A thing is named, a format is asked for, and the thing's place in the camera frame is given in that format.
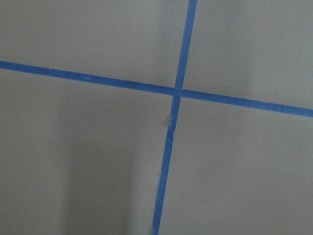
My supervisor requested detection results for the brown paper table cover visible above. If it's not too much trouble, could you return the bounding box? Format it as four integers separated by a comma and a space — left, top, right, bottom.
0, 0, 313, 235

